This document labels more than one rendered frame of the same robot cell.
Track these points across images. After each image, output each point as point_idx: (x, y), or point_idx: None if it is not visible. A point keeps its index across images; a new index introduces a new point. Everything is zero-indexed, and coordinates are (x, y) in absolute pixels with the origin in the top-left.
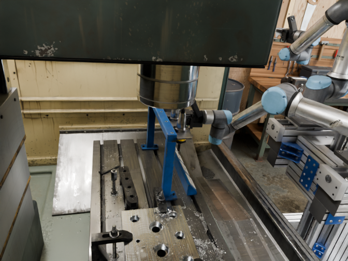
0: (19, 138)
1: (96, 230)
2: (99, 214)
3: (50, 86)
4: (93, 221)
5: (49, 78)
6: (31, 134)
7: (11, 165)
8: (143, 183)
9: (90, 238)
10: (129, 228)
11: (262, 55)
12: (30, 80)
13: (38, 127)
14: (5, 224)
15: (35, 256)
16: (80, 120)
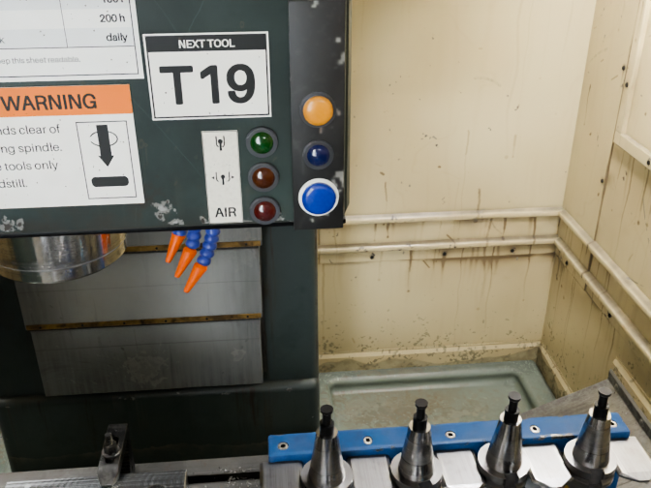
0: (226, 232)
1: (198, 468)
2: (242, 470)
3: (635, 248)
4: (223, 463)
5: (639, 229)
6: (581, 336)
7: (163, 248)
8: None
9: (178, 462)
10: (130, 482)
11: None
12: (615, 212)
13: (593, 329)
14: (118, 304)
15: (250, 448)
16: (649, 383)
